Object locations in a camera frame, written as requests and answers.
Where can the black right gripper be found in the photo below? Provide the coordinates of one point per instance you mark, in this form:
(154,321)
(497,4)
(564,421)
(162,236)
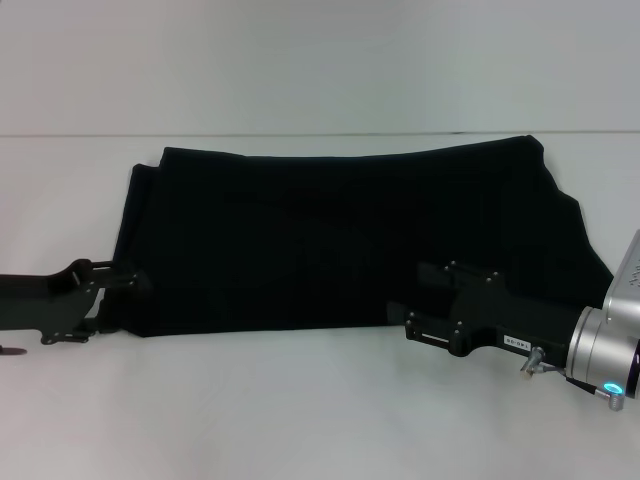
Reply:
(510,322)

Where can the black shirt with FREE print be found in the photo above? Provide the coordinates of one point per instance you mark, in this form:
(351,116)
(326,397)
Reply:
(325,240)

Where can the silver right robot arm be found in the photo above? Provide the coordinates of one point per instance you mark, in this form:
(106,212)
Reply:
(605,340)

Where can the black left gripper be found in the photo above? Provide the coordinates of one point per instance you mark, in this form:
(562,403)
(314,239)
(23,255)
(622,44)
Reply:
(45,305)

